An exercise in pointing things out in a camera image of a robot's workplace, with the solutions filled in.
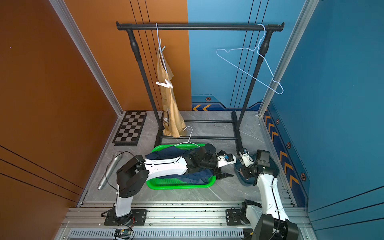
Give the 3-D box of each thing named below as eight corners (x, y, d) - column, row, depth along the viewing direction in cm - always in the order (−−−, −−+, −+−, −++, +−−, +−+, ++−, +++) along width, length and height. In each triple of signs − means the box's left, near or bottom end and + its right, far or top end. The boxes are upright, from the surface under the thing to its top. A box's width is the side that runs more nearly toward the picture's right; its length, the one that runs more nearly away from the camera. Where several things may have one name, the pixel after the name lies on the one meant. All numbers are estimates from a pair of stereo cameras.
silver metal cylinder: (99, 189, 84) (96, 188, 82) (117, 156, 98) (115, 154, 95) (103, 190, 84) (100, 189, 82) (121, 157, 98) (119, 154, 95)
